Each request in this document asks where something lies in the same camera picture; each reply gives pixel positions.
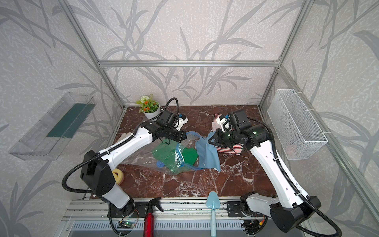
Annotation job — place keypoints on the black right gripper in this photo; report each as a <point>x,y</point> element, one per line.
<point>217,141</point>

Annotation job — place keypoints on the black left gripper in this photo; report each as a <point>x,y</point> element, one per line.
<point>179,138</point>

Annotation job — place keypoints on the light blue tank top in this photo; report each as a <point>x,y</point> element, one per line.
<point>207,153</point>

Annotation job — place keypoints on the clear vacuum bag blue zipper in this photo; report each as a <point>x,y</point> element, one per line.
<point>144,156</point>

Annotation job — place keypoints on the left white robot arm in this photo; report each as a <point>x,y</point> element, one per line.
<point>96,169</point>

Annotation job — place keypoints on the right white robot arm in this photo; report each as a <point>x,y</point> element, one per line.
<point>292,205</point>

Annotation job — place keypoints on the solid green garment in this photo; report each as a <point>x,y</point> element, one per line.
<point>176,157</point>

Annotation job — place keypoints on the white pot with plant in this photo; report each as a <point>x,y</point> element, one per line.
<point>148,106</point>

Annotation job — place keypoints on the light blue garden trowel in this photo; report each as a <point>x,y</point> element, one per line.
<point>213,203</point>

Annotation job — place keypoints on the yellow smiley sponge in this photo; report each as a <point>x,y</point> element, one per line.
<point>118,176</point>

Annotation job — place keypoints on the red spray bottle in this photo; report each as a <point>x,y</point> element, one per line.
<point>149,220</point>

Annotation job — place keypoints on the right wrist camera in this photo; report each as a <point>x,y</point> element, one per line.
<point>223,123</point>

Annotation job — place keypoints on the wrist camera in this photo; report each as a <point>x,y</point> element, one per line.
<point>181,120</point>
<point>223,123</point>

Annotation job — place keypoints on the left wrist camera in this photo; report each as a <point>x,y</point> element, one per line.
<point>181,120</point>

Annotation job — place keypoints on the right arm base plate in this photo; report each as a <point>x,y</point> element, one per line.
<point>234,209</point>

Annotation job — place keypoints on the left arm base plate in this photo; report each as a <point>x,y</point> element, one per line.
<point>137,209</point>

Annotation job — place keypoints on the white wire wall basket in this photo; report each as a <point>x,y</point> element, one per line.
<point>296,128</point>

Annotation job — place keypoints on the clear plastic wall shelf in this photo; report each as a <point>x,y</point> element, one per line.
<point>48,138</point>

